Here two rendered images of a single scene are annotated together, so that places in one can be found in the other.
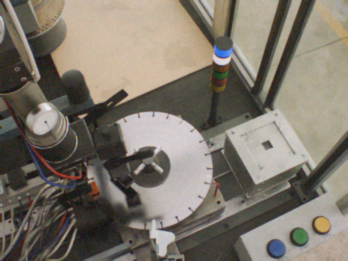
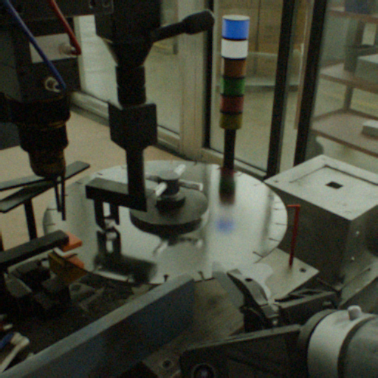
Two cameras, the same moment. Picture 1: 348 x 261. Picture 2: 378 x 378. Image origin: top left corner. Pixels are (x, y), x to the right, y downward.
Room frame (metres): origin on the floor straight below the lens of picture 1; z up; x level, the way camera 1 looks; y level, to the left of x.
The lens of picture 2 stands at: (-0.23, 0.25, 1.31)
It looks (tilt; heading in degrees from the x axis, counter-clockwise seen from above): 29 degrees down; 337
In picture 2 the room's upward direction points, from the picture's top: 3 degrees clockwise
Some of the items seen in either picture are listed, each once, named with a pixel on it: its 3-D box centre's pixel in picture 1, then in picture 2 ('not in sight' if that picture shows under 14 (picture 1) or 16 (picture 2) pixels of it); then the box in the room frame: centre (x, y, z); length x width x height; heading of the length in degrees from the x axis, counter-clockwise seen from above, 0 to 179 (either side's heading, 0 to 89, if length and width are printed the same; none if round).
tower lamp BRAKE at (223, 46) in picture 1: (223, 47); (235, 26); (0.60, -0.12, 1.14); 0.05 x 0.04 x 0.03; 24
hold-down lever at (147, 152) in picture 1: (131, 149); (170, 23); (0.30, 0.09, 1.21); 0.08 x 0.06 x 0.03; 114
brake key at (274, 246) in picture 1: (276, 249); not in sight; (0.15, -0.25, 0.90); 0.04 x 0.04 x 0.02
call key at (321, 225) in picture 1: (321, 225); not in sight; (0.20, -0.38, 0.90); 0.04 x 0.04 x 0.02
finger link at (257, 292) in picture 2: (155, 257); (251, 302); (0.13, 0.06, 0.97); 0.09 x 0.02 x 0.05; 5
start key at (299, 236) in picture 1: (299, 236); not in sight; (0.18, -0.31, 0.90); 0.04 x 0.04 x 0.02
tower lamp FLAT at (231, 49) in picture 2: (221, 54); (234, 46); (0.60, -0.12, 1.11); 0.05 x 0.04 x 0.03; 24
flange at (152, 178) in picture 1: (149, 164); (169, 201); (0.36, 0.07, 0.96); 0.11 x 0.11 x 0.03
